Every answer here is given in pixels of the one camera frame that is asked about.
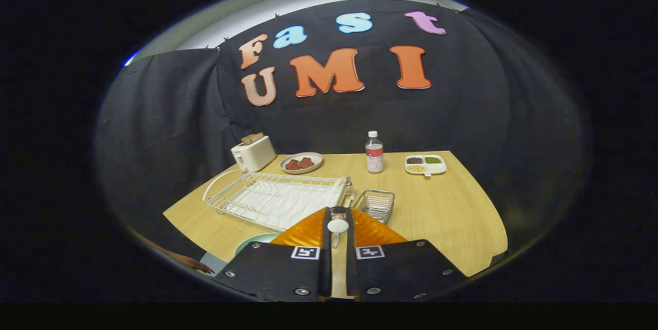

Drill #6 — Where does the pale green plate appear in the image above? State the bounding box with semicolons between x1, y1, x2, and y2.
234;233;281;256

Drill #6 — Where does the cream toaster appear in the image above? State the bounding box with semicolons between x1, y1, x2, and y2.
231;135;277;173

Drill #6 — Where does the white drainer mat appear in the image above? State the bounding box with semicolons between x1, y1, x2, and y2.
226;186;340;231

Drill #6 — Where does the clear bottle red label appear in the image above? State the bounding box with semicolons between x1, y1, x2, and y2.
365;131;385;174

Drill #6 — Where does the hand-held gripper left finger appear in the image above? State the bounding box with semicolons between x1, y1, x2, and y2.
213;207;334;302

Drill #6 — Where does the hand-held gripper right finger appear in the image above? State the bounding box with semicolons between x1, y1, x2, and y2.
345;207;467;301

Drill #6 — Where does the white divided tray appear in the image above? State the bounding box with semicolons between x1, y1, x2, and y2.
404;154;447;178

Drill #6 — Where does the beige plate with meat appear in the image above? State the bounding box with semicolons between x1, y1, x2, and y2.
280;152;324;175

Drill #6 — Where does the metal wire basket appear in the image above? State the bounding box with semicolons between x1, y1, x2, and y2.
353;189;396;225

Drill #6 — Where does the white wire dish rack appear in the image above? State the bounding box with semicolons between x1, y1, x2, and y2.
203;169;355;233

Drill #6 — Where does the white spoon red striped handle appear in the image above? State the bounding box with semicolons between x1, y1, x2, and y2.
327;207;351;249

